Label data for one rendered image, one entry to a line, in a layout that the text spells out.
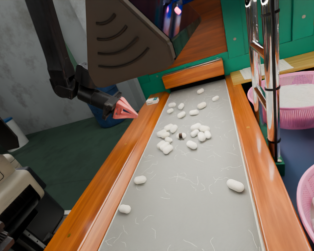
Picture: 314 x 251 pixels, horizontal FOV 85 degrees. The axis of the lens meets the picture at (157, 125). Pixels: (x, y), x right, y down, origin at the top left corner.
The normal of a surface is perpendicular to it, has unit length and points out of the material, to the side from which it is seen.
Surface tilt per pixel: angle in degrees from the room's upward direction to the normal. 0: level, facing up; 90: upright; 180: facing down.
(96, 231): 45
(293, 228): 0
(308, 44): 90
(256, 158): 0
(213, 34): 90
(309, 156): 0
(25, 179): 98
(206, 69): 90
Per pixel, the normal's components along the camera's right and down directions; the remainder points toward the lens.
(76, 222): -0.33, -0.82
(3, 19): -0.17, 0.53
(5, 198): 0.97, -0.08
